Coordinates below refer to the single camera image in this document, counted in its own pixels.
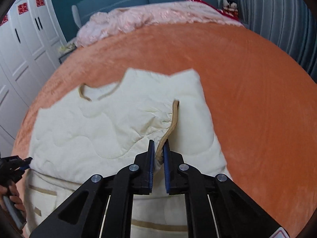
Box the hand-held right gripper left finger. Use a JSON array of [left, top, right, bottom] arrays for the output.
[[29, 140, 155, 238]]

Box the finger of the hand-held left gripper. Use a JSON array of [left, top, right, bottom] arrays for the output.
[[19, 157, 33, 171]]

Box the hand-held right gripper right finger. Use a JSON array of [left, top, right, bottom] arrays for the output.
[[163, 140, 290, 238]]

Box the cream quilted vest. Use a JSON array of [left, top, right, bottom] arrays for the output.
[[25, 68, 233, 238]]

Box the person's left hand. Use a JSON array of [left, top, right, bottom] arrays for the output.
[[0, 185, 26, 215]]

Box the orange plush blanket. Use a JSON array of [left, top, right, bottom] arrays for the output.
[[11, 21, 317, 238]]

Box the white wardrobe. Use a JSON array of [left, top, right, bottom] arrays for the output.
[[0, 0, 68, 152]]

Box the pink lace bedspread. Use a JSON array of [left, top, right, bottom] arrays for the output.
[[75, 1, 245, 47]]

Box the red cloth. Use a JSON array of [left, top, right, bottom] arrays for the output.
[[184, 0, 245, 27]]

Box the red white printed cushion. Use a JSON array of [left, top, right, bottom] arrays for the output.
[[221, 0, 240, 20]]

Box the grey curtain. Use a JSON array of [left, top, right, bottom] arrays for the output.
[[235, 0, 317, 81]]

